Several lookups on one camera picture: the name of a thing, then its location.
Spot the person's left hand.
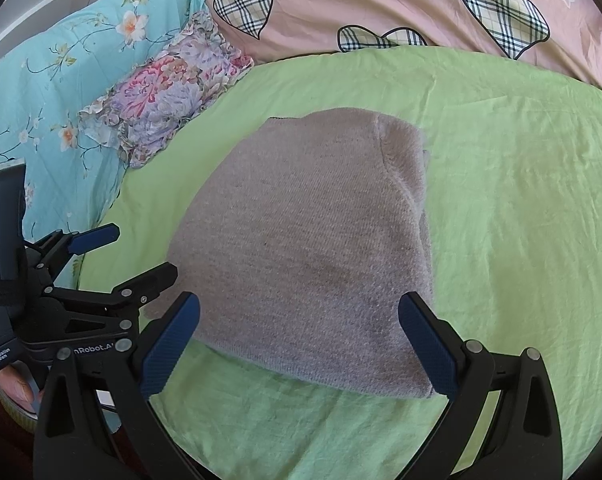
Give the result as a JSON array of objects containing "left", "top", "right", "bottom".
[{"left": 0, "top": 365, "right": 44, "bottom": 414}]

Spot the pink heart-patterned duvet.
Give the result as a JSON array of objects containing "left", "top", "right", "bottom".
[{"left": 206, "top": 0, "right": 602, "bottom": 90}]

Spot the dark red left sleeve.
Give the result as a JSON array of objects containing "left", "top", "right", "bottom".
[{"left": 0, "top": 402, "right": 34, "bottom": 480}]

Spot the beige knit sweater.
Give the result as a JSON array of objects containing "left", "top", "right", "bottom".
[{"left": 144, "top": 108, "right": 433, "bottom": 398}]

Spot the teal floral quilt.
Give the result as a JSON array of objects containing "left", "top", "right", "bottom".
[{"left": 0, "top": 0, "right": 204, "bottom": 242}]

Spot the pink purple floral pillow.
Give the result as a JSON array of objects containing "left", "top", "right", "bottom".
[{"left": 78, "top": 9, "right": 253, "bottom": 168}]

